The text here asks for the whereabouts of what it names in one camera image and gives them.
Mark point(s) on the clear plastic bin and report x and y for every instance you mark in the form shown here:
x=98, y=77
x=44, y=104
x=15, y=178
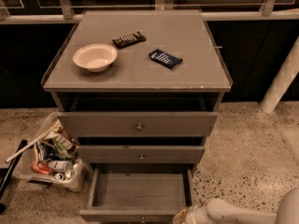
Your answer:
x=52, y=158

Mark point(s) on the grey bottom drawer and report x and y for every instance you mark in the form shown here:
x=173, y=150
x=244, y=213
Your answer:
x=139, y=193

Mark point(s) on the dark striped snack bar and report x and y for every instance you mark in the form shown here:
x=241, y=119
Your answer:
x=128, y=40

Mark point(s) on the grey top drawer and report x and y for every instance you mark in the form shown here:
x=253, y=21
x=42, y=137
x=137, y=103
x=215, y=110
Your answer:
x=137, y=124

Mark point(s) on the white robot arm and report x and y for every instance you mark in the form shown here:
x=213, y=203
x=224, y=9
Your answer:
x=218, y=211

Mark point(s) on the grey drawer cabinet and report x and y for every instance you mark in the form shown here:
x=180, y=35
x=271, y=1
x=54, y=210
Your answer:
x=134, y=82

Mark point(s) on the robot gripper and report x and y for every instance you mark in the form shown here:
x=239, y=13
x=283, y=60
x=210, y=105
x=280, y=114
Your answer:
x=192, y=216

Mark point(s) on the blue snack packet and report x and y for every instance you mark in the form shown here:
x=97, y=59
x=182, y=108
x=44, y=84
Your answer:
x=165, y=59

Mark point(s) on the green snack bag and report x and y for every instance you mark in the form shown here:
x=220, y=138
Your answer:
x=65, y=149

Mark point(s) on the grey drawer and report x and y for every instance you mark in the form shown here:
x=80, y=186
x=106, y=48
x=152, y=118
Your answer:
x=137, y=124
x=139, y=193
x=140, y=154

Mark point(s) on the silver can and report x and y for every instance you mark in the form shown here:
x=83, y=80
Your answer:
x=60, y=166

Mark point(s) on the white diagonal post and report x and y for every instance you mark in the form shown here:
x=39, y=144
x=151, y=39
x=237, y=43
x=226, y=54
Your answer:
x=282, y=81

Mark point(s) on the black bar on floor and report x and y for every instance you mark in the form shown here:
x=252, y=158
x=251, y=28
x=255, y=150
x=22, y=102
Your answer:
x=5, y=176

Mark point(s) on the red can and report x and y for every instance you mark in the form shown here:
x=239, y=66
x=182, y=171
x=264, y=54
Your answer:
x=41, y=168

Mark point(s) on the white paper bowl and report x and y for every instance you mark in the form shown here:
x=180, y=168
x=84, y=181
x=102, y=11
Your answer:
x=95, y=57

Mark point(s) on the white window frame rail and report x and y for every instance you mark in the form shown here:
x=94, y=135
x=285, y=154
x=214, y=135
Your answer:
x=54, y=11

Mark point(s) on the grey middle drawer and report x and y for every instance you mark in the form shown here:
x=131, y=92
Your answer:
x=140, y=154

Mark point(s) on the white stick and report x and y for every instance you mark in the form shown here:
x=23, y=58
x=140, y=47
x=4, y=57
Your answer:
x=19, y=152

